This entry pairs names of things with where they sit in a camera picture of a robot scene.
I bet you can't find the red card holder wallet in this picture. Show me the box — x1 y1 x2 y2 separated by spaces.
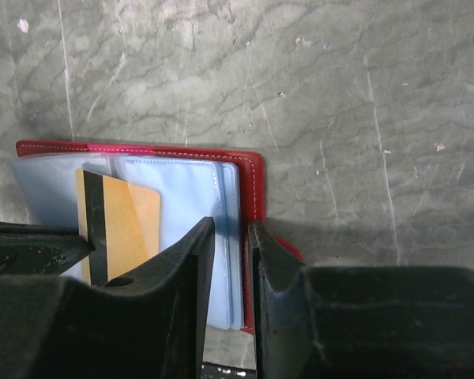
9 138 303 336

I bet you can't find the orange credit card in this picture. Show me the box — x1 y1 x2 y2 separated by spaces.
75 169 161 286

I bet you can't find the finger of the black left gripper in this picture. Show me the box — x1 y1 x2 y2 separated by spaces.
0 222 94 275

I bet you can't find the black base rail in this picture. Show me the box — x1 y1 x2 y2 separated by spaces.
201 362 256 379

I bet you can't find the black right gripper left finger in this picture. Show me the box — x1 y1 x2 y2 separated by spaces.
0 217 215 378

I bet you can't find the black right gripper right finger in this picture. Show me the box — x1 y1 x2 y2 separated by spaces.
248 221 474 378

